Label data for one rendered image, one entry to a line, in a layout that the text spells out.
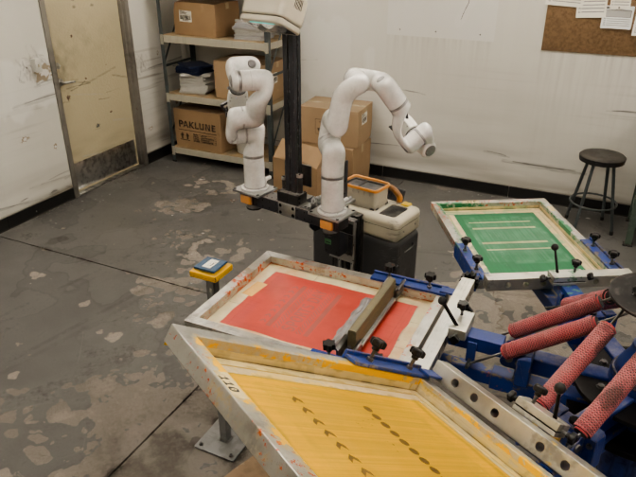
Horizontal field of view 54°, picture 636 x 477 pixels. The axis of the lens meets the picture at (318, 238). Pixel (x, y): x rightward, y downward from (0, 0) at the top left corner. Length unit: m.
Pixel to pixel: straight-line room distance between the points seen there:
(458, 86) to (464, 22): 0.54
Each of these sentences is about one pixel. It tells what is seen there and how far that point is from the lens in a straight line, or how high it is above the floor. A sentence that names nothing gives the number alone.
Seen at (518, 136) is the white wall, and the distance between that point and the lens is 5.83.
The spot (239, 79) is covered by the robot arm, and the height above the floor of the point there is 1.67.
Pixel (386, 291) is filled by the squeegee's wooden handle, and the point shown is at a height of 1.06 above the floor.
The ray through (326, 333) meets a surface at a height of 0.96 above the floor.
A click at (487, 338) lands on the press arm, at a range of 2.11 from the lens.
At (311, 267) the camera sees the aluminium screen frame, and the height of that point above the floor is 0.98.
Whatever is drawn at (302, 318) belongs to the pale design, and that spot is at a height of 0.96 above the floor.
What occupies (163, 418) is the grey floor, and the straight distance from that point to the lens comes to 3.38.
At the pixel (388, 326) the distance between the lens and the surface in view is 2.26.
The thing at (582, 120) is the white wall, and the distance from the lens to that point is 5.73.
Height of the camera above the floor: 2.23
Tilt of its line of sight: 27 degrees down
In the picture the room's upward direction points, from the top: straight up
